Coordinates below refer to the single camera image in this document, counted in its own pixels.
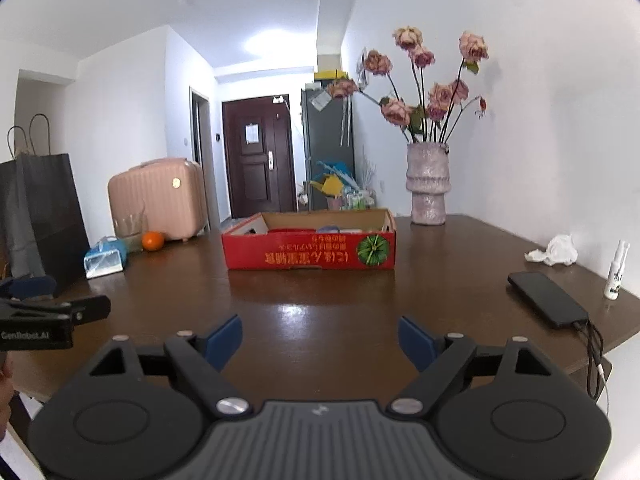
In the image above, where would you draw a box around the person's left hand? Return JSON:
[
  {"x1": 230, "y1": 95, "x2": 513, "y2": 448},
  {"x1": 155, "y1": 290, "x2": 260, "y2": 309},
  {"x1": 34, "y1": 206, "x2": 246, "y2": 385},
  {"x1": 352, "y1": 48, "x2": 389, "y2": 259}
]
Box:
[{"x1": 0, "y1": 356, "x2": 14, "y2": 441}]

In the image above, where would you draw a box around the black paper shopping bag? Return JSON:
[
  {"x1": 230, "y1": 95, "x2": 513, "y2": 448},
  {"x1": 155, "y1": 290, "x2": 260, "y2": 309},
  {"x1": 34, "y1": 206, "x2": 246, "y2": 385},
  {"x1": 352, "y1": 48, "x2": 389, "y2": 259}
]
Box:
[{"x1": 0, "y1": 112, "x2": 91, "y2": 298}]

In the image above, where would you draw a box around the blue tissue pack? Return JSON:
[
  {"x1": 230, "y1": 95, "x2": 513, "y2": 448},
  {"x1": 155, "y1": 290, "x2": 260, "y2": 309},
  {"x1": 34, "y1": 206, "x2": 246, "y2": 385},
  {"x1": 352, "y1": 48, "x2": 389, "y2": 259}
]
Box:
[{"x1": 84, "y1": 236, "x2": 128, "y2": 280}]

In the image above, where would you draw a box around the black smartphone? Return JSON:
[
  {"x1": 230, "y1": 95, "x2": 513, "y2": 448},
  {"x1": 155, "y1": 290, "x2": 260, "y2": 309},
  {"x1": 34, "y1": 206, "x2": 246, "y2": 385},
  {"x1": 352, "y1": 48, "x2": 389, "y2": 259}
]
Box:
[{"x1": 506, "y1": 272, "x2": 589, "y2": 328}]

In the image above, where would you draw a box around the orange tangerine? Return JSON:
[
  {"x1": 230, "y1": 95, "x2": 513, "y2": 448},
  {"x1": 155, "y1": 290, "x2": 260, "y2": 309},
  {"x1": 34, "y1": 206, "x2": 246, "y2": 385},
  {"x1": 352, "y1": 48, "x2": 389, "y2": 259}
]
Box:
[{"x1": 141, "y1": 231, "x2": 165, "y2": 252}]

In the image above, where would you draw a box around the crumpled white tissue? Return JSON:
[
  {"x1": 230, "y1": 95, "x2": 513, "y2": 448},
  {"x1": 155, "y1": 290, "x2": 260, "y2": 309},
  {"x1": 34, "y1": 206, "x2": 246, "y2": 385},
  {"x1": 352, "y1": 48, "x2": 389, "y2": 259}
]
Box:
[{"x1": 524, "y1": 234, "x2": 578, "y2": 266}]

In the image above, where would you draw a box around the red cardboard pumpkin box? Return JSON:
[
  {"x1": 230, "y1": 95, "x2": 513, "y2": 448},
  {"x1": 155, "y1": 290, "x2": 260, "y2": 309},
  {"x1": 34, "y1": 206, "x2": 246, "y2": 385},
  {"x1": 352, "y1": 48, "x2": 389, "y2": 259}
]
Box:
[{"x1": 221, "y1": 209, "x2": 396, "y2": 270}]

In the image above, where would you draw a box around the pink hard-shell suitcase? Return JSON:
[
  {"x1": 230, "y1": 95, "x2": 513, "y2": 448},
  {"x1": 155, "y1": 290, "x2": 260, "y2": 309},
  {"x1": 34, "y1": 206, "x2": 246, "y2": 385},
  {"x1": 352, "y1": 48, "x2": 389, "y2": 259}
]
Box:
[{"x1": 107, "y1": 157, "x2": 208, "y2": 240}]

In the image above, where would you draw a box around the small white spray bottle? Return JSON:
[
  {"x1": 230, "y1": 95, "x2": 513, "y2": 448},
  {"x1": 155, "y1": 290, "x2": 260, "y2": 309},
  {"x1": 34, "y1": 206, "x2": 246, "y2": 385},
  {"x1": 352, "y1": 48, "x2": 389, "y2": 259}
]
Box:
[{"x1": 603, "y1": 240, "x2": 630, "y2": 300}]

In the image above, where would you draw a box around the pink glitter vase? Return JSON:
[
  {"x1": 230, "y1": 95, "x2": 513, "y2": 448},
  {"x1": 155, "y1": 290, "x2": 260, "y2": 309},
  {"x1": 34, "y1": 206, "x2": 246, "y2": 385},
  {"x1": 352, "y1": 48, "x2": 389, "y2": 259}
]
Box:
[{"x1": 406, "y1": 142, "x2": 451, "y2": 226}]

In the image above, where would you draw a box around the dark brown entrance door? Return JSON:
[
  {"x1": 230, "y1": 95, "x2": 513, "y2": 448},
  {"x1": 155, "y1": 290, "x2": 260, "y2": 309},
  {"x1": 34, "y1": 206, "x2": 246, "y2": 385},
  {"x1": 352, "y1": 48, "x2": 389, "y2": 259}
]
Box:
[{"x1": 222, "y1": 94, "x2": 295, "y2": 219}]

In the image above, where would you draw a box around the dried pink rose bouquet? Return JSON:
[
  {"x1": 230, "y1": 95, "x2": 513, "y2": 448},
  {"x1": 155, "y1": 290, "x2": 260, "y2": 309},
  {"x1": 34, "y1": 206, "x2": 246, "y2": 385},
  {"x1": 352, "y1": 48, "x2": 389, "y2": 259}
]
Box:
[{"x1": 326, "y1": 26, "x2": 489, "y2": 145}]

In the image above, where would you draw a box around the grey refrigerator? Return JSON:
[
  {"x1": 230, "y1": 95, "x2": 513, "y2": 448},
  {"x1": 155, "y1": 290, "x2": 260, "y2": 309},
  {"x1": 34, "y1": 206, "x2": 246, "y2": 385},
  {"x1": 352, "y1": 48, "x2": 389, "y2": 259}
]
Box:
[{"x1": 300, "y1": 89, "x2": 355, "y2": 183}]

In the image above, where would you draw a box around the yellow box on refrigerator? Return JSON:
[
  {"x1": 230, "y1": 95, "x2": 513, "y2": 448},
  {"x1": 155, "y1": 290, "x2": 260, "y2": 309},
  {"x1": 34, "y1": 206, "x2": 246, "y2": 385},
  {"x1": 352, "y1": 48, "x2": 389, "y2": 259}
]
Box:
[{"x1": 314, "y1": 70, "x2": 347, "y2": 81}]

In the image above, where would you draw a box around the black charging cable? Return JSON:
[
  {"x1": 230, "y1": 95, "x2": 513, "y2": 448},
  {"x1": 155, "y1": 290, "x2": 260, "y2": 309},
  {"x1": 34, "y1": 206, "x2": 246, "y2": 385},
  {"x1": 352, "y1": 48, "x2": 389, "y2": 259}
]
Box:
[{"x1": 572, "y1": 320, "x2": 612, "y2": 416}]

